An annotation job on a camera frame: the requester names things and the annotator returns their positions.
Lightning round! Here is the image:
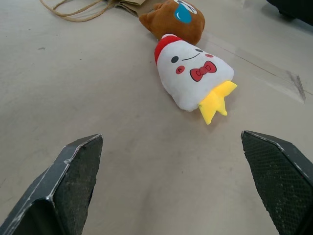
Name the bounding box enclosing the brown plush toy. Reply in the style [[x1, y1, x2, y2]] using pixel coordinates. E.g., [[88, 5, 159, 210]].
[[138, 0, 206, 46]]

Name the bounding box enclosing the black object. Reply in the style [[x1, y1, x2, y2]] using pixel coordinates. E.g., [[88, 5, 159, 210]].
[[266, 0, 313, 27]]

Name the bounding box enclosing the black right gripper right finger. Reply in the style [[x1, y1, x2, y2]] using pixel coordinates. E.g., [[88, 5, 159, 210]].
[[241, 130, 313, 235]]

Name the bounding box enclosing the brown paper bag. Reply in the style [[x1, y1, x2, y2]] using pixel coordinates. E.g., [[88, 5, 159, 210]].
[[39, 0, 157, 23]]

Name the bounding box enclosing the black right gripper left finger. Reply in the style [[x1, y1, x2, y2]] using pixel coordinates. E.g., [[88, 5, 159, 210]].
[[0, 133, 104, 235]]

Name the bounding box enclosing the clear tape strip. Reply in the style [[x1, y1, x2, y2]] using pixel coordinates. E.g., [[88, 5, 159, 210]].
[[202, 30, 307, 105]]

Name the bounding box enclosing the white chicken plush toy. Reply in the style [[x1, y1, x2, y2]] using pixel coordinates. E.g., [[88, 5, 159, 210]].
[[154, 34, 238, 125]]

